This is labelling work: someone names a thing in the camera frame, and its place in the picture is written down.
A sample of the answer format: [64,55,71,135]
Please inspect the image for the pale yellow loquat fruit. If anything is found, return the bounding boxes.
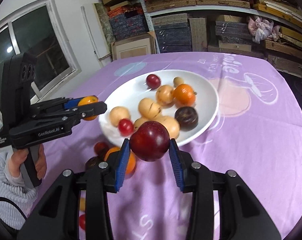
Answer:
[109,106,131,127]

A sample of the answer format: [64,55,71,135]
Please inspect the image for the stack of dark blue boxes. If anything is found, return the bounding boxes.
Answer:
[110,14,148,41]

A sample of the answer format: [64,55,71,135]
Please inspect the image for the grey ribbed sleeve forearm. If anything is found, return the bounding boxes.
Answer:
[0,152,38,230]

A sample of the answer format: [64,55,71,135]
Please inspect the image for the pink plastic bag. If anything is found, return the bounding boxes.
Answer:
[247,15,280,44]

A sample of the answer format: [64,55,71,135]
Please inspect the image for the window with white frame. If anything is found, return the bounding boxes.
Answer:
[0,0,80,125]

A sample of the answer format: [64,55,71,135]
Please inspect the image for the small tan longan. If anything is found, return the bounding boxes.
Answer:
[173,76,184,87]

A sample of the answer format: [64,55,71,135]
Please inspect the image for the red cherry tomato with stem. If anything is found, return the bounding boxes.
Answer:
[94,142,110,158]

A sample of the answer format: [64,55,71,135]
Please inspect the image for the black cable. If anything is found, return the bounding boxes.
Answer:
[0,196,28,224]

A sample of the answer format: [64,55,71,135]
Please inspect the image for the white oval plate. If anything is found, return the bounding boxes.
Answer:
[98,69,220,148]

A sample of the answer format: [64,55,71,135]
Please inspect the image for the large dark red plum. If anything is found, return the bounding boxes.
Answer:
[129,121,170,162]

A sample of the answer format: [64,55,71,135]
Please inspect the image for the pale loquat with stem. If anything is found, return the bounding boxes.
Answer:
[155,85,174,106]

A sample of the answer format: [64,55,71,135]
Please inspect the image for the small brown longan fruit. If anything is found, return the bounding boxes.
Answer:
[133,117,149,132]

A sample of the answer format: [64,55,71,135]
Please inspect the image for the smooth beige round fruit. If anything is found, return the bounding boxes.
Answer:
[155,115,180,139]

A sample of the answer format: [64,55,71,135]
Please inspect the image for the white metal shelf unit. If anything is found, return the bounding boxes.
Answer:
[132,0,302,53]

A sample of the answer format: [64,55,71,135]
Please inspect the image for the striped beige pepino fruit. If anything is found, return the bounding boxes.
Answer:
[138,98,162,120]

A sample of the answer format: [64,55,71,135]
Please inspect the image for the cardboard box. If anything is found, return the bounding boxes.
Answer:
[111,31,156,61]

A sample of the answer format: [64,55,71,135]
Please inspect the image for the dark purple passion fruit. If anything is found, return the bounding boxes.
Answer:
[174,106,198,131]

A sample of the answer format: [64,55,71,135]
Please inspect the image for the yellow orange tomato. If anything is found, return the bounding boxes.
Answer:
[77,95,99,121]

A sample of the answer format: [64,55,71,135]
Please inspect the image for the person's left hand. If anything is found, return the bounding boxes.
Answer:
[7,143,48,181]

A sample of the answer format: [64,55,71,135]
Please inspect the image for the large orange mandarin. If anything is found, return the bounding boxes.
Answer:
[104,146,137,175]

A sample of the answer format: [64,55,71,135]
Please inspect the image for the small red tomato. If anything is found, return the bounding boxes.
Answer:
[118,119,134,137]

